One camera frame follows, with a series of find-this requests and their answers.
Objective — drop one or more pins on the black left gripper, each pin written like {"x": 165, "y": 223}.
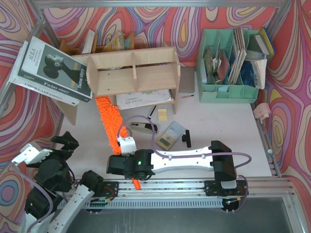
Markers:
{"x": 61, "y": 152}

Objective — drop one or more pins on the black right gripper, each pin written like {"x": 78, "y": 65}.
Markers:
{"x": 114, "y": 165}

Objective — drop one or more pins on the orange chenille duster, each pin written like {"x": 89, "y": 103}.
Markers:
{"x": 112, "y": 120}

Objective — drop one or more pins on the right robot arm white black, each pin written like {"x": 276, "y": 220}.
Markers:
{"x": 217, "y": 158}

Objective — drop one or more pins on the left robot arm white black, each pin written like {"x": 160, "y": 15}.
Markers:
{"x": 43, "y": 200}

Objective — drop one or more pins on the wooden bookshelf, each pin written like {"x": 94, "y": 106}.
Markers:
{"x": 132, "y": 71}

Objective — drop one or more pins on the silver black stapler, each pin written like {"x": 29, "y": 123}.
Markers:
{"x": 141, "y": 127}

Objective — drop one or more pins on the small calculator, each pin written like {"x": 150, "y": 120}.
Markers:
{"x": 171, "y": 135}

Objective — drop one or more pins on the black white marker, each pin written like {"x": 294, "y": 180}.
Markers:
{"x": 152, "y": 112}

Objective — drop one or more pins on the yellow sticky notes pad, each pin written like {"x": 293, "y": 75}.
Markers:
{"x": 162, "y": 114}

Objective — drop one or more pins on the spiral notebook under shelf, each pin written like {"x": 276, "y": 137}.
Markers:
{"x": 140, "y": 99}

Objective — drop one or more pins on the black white Twins story book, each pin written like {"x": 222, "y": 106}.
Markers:
{"x": 53, "y": 69}

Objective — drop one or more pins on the white book under top book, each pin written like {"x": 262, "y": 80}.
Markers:
{"x": 39, "y": 88}

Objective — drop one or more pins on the mint green desk organizer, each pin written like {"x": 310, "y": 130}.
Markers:
{"x": 210, "y": 87}

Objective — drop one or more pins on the red booklet in organizer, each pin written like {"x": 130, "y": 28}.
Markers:
{"x": 223, "y": 65}

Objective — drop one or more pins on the pink pig figurine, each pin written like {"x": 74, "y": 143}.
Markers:
{"x": 262, "y": 111}

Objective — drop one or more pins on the open white book in organizer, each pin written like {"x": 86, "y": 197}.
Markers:
{"x": 259, "y": 69}

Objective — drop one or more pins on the stack of thin beige books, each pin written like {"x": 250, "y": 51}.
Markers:
{"x": 238, "y": 55}

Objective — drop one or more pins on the blue yellow book in organizer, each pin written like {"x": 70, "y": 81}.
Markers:
{"x": 264, "y": 42}

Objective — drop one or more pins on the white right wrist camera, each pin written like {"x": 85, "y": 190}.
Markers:
{"x": 127, "y": 145}

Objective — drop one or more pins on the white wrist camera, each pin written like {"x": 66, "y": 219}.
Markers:
{"x": 127, "y": 145}
{"x": 31, "y": 153}

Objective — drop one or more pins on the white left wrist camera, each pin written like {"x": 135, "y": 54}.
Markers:
{"x": 31, "y": 153}

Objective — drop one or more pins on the aluminium mounting rail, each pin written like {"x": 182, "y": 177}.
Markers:
{"x": 165, "y": 188}

